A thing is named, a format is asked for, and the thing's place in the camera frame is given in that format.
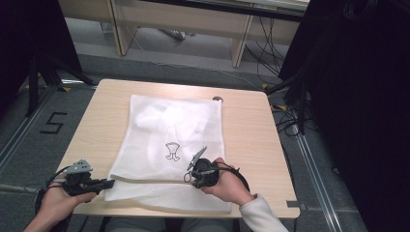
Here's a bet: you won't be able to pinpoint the white garment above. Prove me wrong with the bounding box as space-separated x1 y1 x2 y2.
133 101 209 138

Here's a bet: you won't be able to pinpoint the person's left hand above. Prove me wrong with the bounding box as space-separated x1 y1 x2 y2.
38 182 98 228

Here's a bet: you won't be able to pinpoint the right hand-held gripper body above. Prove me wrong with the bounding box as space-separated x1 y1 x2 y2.
187 146 220 189

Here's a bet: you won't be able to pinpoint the person's grey pants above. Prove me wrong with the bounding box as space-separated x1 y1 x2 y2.
103 217 242 232

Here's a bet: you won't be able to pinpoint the black floor cables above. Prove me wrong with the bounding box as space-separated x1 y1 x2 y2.
271 101 311 137

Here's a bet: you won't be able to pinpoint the black curtain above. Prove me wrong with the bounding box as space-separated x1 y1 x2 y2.
0 0 83 109
278 0 410 232

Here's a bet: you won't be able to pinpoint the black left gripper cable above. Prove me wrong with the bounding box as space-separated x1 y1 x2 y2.
34 165 71 215

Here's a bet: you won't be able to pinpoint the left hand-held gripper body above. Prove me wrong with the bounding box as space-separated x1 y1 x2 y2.
61 159 99 197

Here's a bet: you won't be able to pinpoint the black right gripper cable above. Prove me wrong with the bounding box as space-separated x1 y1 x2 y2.
215 161 251 191

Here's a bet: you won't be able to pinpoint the light wooden desk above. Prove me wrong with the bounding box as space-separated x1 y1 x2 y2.
57 0 311 69

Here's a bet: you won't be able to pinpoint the white mesh laundry bag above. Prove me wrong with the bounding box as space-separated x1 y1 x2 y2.
103 94 233 215

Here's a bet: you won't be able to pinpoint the black metal stand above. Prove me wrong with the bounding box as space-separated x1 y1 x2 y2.
264 72 321 136
24 51 98 118

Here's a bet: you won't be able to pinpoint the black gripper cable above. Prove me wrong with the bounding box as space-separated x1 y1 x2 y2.
215 161 251 191
34 165 71 215

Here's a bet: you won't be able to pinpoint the black cables under desk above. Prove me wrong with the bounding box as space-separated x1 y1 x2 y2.
244 15 291 80

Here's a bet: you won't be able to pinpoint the person's right hand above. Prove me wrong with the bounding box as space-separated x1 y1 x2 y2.
200 157 256 207

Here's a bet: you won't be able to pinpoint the grey tape strip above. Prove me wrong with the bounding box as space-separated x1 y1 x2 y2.
285 199 308 211

